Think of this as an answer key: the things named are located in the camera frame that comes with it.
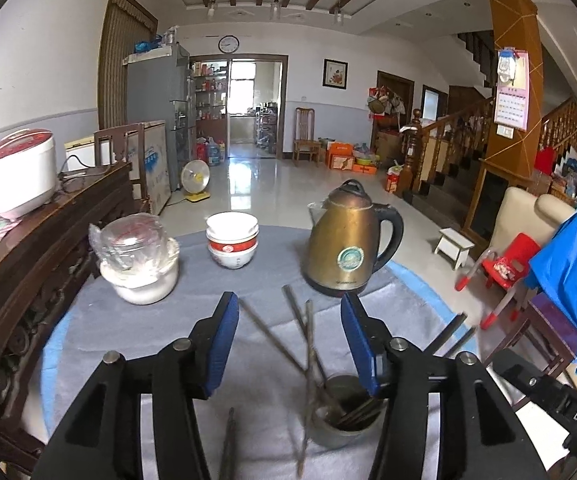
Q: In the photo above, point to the wooden staircase railing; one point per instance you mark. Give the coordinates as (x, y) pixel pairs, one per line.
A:
(448, 135)

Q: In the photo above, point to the pink wall calendar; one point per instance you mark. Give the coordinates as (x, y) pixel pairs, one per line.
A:
(510, 105)

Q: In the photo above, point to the orange cardboard box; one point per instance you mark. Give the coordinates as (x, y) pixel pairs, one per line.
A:
(341, 155)

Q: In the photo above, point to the pile of dark chopsticks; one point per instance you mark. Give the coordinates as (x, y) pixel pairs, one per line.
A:
(297, 320)

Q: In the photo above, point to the tall-backed wooden chair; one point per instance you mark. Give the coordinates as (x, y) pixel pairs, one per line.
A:
(306, 130)

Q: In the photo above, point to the small white stool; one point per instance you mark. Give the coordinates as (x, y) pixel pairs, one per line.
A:
(453, 247)

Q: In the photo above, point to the wooden doorway frame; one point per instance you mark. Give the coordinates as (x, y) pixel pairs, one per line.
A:
(283, 105)

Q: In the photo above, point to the yellow floor fan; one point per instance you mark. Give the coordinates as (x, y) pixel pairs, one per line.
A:
(196, 180)

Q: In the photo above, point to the red child chair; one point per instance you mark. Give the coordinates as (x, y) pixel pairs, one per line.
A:
(510, 265)

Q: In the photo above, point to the grey refrigerator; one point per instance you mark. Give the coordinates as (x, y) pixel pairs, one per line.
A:
(158, 85)

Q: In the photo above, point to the grey metal chopstick holder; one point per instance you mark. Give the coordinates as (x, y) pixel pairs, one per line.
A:
(333, 435)

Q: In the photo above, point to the round wall clock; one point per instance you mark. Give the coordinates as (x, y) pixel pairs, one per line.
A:
(229, 44)

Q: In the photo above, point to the small white cabinet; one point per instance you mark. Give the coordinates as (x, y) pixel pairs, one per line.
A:
(79, 152)

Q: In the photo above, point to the white ceramic pot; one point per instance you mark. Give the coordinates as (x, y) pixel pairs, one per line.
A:
(143, 290)

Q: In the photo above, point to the white rice cooker red lid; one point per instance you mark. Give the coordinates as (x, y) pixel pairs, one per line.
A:
(18, 175)

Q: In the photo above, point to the dark carved wooden sideboard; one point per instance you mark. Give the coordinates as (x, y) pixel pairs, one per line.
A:
(28, 285)

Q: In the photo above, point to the dark wooden chair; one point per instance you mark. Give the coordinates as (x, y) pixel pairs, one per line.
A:
(118, 145)

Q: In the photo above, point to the wooden chair with purple seat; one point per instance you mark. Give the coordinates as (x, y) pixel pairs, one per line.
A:
(553, 320)

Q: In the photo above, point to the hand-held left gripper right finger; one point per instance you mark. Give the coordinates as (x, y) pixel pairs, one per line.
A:
(361, 347)

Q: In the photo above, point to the blue cloth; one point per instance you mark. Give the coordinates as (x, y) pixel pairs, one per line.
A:
(573, 270)

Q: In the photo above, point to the brown wooden door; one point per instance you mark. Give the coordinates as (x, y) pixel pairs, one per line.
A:
(393, 95)

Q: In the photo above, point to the dark wooden chopstick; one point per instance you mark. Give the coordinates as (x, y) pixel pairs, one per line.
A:
(446, 334)
(461, 342)
(227, 445)

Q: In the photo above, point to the blue water jug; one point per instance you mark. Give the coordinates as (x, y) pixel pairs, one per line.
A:
(214, 152)

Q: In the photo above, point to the framed wall picture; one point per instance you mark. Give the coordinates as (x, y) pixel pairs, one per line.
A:
(335, 73)

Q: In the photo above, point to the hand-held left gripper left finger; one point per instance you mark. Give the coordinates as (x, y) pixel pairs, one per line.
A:
(221, 347)

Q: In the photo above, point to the gold electric kettle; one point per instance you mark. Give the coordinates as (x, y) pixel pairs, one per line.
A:
(343, 240)

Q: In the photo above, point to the wooden door with blind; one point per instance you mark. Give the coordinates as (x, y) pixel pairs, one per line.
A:
(123, 60)

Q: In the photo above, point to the beige armchair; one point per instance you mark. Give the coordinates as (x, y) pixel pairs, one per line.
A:
(518, 210)

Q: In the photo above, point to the red plastic jug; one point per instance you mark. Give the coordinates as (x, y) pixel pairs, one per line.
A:
(201, 150)

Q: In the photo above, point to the plastic-wrapped glass bowl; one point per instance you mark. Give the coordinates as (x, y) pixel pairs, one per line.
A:
(128, 245)

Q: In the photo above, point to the white chest freezer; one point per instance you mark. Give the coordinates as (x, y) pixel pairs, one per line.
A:
(153, 165)

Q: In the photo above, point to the orange wooden pillar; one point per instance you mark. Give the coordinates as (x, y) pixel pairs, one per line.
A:
(510, 25)

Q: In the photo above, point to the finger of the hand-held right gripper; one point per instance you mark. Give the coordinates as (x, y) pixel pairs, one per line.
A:
(523, 370)

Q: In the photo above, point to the red and white bag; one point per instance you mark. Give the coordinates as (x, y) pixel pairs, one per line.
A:
(396, 180)

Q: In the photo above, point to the light blue table cover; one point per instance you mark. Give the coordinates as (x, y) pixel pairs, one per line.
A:
(418, 285)

